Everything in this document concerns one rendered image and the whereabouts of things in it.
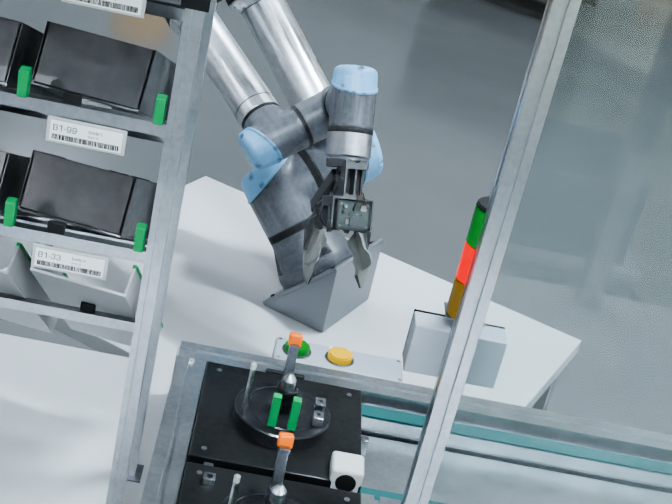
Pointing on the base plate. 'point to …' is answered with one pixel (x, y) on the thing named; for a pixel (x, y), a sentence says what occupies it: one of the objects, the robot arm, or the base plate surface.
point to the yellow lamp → (454, 298)
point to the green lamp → (475, 227)
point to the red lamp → (465, 263)
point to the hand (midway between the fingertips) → (333, 279)
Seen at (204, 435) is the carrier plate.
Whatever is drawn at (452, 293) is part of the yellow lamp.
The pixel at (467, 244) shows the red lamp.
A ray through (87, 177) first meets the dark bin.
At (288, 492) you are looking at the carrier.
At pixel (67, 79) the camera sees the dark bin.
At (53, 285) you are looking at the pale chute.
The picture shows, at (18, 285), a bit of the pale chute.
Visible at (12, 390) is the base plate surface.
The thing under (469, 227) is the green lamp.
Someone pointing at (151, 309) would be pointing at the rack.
